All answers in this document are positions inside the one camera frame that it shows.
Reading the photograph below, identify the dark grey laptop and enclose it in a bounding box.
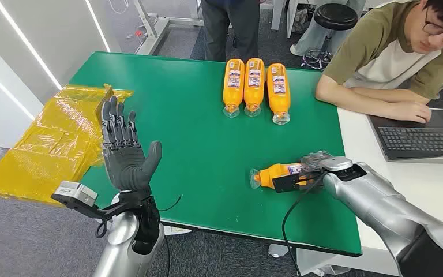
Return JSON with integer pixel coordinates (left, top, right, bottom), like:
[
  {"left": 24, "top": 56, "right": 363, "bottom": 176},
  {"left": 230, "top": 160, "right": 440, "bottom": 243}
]
[{"left": 367, "top": 108, "right": 443, "bottom": 164}]

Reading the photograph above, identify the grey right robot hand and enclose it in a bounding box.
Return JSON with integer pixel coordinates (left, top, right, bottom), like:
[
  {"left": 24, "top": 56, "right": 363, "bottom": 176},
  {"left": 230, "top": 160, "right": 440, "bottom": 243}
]
[{"left": 272, "top": 151, "right": 331, "bottom": 194}]

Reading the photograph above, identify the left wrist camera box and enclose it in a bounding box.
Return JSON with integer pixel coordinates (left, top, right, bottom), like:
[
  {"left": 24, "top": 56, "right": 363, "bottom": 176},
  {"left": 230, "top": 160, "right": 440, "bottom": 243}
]
[{"left": 51, "top": 181, "right": 99, "bottom": 210}]

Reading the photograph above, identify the white metal stand frame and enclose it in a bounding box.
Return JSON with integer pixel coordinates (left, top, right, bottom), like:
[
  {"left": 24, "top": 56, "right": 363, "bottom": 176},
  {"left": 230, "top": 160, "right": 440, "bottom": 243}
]
[{"left": 133, "top": 0, "right": 205, "bottom": 56}]

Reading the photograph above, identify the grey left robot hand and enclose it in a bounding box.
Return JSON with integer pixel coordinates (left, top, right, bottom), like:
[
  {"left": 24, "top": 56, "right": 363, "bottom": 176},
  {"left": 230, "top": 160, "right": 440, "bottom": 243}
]
[{"left": 100, "top": 95, "right": 163, "bottom": 193}]

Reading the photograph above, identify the yellow plastic bag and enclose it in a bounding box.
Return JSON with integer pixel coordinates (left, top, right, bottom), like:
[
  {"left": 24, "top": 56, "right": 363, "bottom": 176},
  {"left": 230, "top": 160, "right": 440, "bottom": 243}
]
[{"left": 0, "top": 84, "right": 134, "bottom": 207}]

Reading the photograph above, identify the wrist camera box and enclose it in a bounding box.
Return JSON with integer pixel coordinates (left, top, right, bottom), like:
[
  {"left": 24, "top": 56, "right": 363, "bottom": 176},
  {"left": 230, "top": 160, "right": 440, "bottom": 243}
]
[
  {"left": 51, "top": 181, "right": 99, "bottom": 210},
  {"left": 320, "top": 156, "right": 367, "bottom": 182}
]

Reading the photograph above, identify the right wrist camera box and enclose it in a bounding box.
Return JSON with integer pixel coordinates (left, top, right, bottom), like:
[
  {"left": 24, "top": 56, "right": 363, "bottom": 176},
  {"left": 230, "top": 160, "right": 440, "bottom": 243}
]
[{"left": 320, "top": 156, "right": 367, "bottom": 182}]

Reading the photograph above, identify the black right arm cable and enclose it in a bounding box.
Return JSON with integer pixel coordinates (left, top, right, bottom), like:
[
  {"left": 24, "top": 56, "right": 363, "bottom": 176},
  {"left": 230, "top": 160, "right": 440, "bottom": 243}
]
[{"left": 281, "top": 174, "right": 327, "bottom": 277}]

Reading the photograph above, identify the green table mat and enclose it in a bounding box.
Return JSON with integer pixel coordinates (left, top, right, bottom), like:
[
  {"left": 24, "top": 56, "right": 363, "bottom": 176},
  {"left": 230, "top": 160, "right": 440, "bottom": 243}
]
[{"left": 69, "top": 51, "right": 363, "bottom": 257}]

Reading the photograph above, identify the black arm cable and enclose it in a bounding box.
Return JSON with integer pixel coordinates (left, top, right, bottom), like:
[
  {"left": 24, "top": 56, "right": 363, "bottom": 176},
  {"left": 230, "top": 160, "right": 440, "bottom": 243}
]
[
  {"left": 94, "top": 194, "right": 182, "bottom": 240},
  {"left": 281, "top": 174, "right": 327, "bottom": 277}
]

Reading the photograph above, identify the orange detergent bottle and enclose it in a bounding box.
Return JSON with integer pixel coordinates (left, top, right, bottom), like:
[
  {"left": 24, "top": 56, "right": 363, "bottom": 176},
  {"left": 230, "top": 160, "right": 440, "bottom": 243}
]
[
  {"left": 250, "top": 162, "right": 310, "bottom": 190},
  {"left": 243, "top": 58, "right": 265, "bottom": 117},
  {"left": 222, "top": 58, "right": 245, "bottom": 118},
  {"left": 266, "top": 63, "right": 291, "bottom": 125}
]

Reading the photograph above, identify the person's right hand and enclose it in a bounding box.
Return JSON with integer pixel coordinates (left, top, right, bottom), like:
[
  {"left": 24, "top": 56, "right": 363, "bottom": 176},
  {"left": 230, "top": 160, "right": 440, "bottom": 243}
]
[{"left": 388, "top": 100, "right": 433, "bottom": 124}]

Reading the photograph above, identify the black round stool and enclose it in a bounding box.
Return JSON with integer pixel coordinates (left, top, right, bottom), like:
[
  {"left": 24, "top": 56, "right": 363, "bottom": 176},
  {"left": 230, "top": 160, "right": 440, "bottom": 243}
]
[{"left": 302, "top": 3, "right": 359, "bottom": 72}]

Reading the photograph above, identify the white table foot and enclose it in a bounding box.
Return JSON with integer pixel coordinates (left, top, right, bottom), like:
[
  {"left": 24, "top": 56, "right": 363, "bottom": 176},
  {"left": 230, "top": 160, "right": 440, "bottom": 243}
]
[{"left": 163, "top": 225, "right": 193, "bottom": 236}]

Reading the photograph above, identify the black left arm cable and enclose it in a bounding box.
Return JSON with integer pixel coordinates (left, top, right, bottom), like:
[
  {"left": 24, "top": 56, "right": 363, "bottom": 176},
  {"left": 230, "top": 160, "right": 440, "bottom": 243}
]
[{"left": 94, "top": 194, "right": 182, "bottom": 240}]

